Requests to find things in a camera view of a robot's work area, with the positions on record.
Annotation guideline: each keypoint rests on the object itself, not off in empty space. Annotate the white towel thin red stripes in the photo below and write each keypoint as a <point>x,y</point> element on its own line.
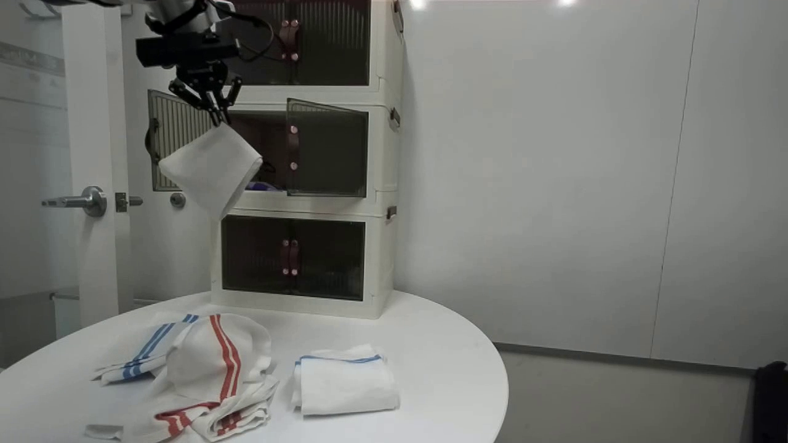
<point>214,168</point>

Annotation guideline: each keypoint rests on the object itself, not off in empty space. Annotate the white room door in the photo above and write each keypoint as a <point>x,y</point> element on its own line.
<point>93,162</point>

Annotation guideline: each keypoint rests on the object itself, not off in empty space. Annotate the tinted cabinet door copper edge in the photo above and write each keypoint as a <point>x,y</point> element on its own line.
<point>329,151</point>

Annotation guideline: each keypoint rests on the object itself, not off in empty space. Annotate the blue checkered towel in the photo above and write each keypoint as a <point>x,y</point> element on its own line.
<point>258,184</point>

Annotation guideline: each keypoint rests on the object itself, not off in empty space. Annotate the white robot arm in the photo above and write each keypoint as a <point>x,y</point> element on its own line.
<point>183,16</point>

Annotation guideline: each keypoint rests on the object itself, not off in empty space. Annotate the ribbed translucent cabinet door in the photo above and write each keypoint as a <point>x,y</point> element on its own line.
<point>176,123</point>

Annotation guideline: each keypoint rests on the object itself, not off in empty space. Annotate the black cabinet side latch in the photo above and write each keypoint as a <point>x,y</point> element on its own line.
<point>390,211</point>
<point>396,117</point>

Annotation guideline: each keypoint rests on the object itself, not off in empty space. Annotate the small round silver fitting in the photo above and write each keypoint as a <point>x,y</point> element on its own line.
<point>178,199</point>

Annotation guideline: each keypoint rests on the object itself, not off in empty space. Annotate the white stackable cabinet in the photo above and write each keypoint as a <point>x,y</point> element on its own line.
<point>375,261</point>
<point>382,50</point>
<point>382,168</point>

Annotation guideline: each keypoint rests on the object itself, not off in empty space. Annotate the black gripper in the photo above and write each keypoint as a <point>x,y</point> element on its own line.
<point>205,77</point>

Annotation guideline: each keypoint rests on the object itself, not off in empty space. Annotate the white towel blue stripes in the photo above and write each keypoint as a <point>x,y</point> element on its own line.
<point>150,349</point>

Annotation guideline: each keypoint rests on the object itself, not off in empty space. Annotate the black bin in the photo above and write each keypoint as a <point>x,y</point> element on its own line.
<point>773,402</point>

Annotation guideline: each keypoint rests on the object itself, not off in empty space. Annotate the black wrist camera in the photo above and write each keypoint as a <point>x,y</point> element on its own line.
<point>185,50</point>

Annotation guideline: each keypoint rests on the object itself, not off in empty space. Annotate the silver door latch plate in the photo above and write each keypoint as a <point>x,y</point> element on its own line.
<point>125,203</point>

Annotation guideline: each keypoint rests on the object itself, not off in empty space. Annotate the white towel wide red stripes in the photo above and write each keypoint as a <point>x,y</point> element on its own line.
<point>205,370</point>

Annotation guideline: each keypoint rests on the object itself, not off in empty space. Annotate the folded white towel blue edge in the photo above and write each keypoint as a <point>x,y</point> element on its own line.
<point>347,384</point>

